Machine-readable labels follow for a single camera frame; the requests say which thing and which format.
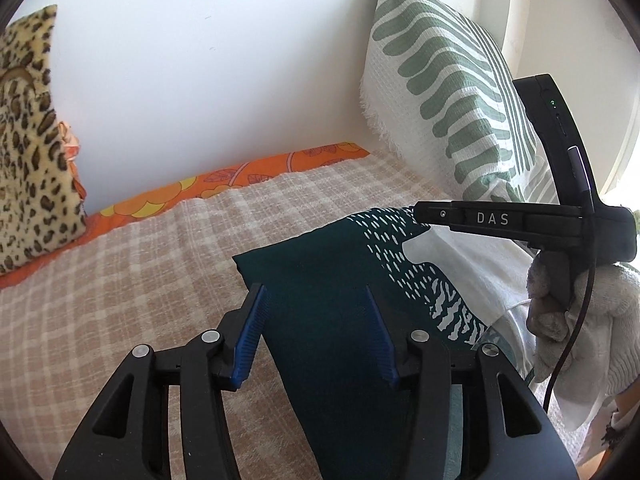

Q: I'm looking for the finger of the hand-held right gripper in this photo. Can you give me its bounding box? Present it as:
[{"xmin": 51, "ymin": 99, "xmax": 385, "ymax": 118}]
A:
[{"xmin": 413, "ymin": 200, "xmax": 469, "ymax": 234}]

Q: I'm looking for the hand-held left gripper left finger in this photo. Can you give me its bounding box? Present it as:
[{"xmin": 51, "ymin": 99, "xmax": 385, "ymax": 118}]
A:
[{"xmin": 52, "ymin": 283, "xmax": 271, "ymax": 480}]

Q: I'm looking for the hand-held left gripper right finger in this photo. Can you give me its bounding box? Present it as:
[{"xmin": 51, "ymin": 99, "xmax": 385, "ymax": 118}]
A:
[{"xmin": 365, "ymin": 286, "xmax": 579, "ymax": 480}]

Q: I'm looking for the teal and white printed garment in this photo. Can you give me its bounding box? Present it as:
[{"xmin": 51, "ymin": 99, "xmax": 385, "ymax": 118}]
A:
[{"xmin": 232, "ymin": 206, "xmax": 536, "ymax": 480}]

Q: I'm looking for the person's right hand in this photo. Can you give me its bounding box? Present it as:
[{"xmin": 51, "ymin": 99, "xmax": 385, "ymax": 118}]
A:
[{"xmin": 525, "ymin": 251, "xmax": 640, "ymax": 432}]

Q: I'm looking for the green leaf print pillow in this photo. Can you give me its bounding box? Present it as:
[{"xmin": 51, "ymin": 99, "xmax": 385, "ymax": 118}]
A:
[{"xmin": 359, "ymin": 0, "xmax": 562, "ymax": 211}]

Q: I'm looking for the beige plaid blanket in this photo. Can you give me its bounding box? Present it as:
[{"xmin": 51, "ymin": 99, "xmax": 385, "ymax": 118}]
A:
[{"xmin": 0, "ymin": 152, "xmax": 583, "ymax": 480}]

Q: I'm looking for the white cloth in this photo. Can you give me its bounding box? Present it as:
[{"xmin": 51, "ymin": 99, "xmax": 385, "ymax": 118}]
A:
[{"xmin": 480, "ymin": 305, "xmax": 543, "ymax": 388}]

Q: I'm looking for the orange floral bed sheet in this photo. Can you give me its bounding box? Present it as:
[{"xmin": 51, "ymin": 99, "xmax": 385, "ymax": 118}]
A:
[{"xmin": 0, "ymin": 142, "xmax": 372, "ymax": 291}]

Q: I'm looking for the orange ruffled cloth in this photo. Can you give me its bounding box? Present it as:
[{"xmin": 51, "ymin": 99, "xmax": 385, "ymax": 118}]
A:
[{"xmin": 58, "ymin": 120, "xmax": 85, "ymax": 198}]

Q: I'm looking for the leopard print pillow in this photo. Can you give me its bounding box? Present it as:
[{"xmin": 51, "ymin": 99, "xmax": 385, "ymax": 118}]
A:
[{"xmin": 0, "ymin": 5, "xmax": 89, "ymax": 276}]

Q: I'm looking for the black cable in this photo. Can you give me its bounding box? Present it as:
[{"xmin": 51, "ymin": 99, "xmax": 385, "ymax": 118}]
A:
[{"xmin": 542, "ymin": 220, "xmax": 599, "ymax": 408}]

